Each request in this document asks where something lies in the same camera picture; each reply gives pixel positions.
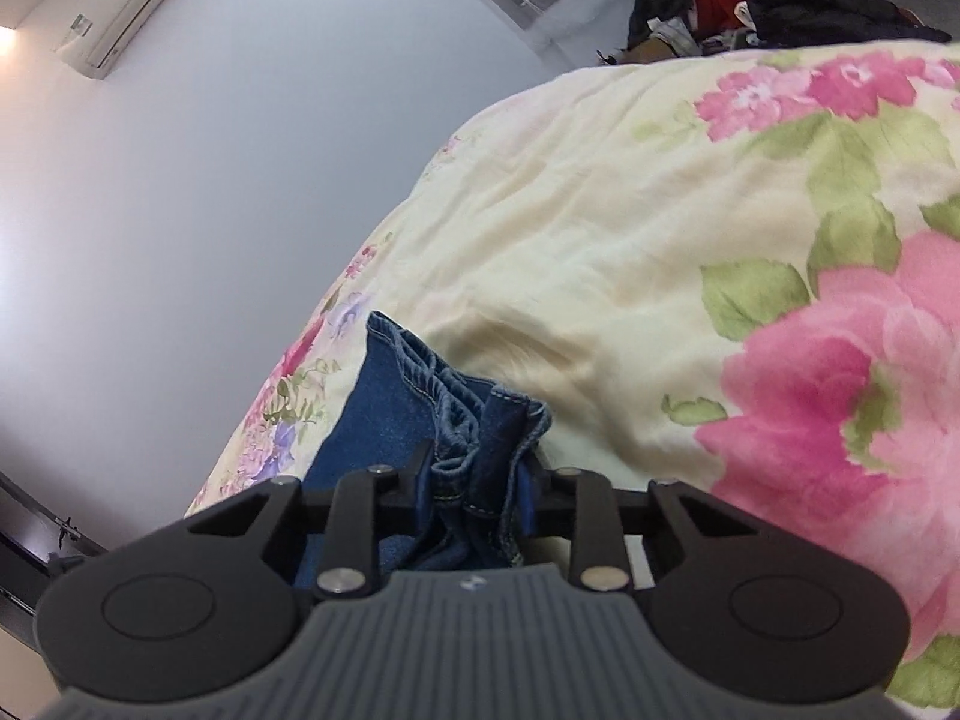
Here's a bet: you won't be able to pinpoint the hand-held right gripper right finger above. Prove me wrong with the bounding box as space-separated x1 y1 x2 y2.
517 450 752 592

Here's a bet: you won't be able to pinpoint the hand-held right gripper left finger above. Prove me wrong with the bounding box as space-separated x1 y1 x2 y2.
186 441 436 602

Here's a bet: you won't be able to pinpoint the blue denim pants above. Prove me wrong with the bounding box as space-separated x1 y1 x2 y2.
295 311 556 592

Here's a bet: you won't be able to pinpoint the floral bed blanket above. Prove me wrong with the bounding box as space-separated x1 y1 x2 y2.
184 40 960 710

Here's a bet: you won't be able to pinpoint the dark door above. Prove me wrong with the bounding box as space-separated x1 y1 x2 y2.
0 471 107 650

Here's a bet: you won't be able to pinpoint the red garment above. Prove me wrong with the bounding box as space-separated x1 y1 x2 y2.
688 0 752 35

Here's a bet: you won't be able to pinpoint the white air conditioner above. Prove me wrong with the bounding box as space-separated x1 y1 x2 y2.
52 0 226 81

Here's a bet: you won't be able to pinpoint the black jacket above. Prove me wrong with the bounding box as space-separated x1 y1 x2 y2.
626 0 955 65

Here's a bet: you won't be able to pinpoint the door handle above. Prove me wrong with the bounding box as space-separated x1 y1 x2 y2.
46 516 85 565

